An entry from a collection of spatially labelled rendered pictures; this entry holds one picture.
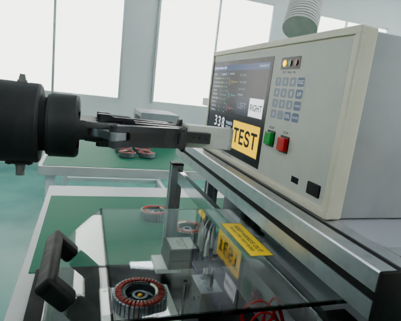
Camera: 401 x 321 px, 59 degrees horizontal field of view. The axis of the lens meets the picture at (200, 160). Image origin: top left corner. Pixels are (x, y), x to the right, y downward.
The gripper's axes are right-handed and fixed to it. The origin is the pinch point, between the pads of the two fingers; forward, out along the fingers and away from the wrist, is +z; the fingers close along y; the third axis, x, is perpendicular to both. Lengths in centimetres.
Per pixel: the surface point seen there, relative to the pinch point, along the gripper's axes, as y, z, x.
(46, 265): 11.9, -18.6, -11.8
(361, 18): -466, 411, 157
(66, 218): -79, -20, -43
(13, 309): -28, -28, -43
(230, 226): 4.4, 3.3, -11.1
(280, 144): 4.2, 9.0, 0.3
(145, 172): -153, 20, -44
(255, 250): 11.5, 3.5, -11.2
